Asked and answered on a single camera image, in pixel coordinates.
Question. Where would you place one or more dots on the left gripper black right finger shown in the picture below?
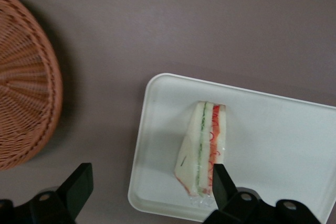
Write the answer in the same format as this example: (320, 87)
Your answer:
(223, 190)

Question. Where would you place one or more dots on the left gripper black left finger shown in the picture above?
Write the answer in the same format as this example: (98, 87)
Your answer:
(76, 192)

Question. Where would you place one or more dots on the triangle sandwich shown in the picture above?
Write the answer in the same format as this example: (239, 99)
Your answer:
(194, 142)

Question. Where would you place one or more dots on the cream plastic tray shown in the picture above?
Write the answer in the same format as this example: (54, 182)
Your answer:
(262, 142)

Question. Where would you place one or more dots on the large brown wicker basket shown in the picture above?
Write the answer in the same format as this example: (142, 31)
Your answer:
(21, 77)

